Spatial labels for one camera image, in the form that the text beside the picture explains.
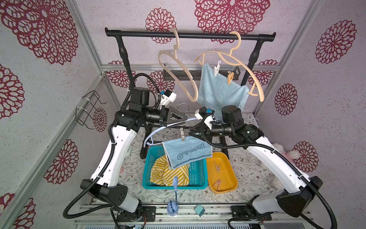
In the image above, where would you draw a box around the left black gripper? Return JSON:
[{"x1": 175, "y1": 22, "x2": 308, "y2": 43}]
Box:
[{"x1": 141, "y1": 105, "x2": 187, "y2": 129}]

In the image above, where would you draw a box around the blue hello towel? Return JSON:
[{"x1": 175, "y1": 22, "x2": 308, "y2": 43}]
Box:
[{"x1": 163, "y1": 136, "x2": 213, "y2": 169}]

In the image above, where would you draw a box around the light blue hanger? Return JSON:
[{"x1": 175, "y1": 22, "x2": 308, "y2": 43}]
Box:
[{"x1": 142, "y1": 102, "x2": 201, "y2": 147}]

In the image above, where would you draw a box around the yellow striped towel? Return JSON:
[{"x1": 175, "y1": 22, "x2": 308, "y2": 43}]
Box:
[{"x1": 150, "y1": 156, "x2": 190, "y2": 187}]

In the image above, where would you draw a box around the cream plastic hanger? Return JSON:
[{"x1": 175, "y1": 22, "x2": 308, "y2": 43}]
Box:
[{"x1": 158, "y1": 27, "x2": 199, "y2": 103}]

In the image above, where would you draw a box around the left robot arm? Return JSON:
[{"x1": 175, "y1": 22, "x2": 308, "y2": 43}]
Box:
[{"x1": 63, "y1": 73, "x2": 187, "y2": 220}]

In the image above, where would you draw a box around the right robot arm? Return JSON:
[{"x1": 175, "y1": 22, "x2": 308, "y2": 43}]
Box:
[{"x1": 189, "y1": 105, "x2": 337, "y2": 229}]

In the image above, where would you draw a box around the beige plastic hanger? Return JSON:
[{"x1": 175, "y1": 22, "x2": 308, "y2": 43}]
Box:
[{"x1": 193, "y1": 31, "x2": 265, "y2": 103}]

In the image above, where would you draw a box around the teal plain towel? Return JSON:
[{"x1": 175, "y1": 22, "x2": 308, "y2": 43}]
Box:
[{"x1": 197, "y1": 64, "x2": 249, "y2": 121}]

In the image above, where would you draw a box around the yellow plastic tray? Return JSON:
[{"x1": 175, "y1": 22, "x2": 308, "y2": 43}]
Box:
[{"x1": 206, "y1": 152, "x2": 238, "y2": 194}]

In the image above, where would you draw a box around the orange clothespin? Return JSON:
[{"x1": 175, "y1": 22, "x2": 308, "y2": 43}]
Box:
[{"x1": 227, "y1": 71, "x2": 234, "y2": 85}]

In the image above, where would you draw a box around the white clothespin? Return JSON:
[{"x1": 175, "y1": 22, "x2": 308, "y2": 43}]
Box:
[{"x1": 214, "y1": 61, "x2": 221, "y2": 77}]

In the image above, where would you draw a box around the small teal cube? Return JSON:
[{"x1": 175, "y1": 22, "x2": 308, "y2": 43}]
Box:
[{"x1": 194, "y1": 205, "x2": 205, "y2": 217}]

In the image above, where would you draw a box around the white teddy bear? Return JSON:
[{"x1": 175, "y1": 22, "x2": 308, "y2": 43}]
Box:
[{"x1": 271, "y1": 143, "x2": 303, "y2": 190}]

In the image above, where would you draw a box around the black clothes rack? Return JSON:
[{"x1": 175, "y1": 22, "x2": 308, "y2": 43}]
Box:
[{"x1": 105, "y1": 28, "x2": 276, "y2": 102}]

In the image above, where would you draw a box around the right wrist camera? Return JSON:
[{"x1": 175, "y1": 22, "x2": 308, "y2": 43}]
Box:
[{"x1": 194, "y1": 106, "x2": 216, "y2": 130}]

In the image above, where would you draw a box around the black wire wall rack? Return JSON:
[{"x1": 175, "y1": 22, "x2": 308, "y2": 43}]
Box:
[{"x1": 75, "y1": 90, "x2": 106, "y2": 130}]

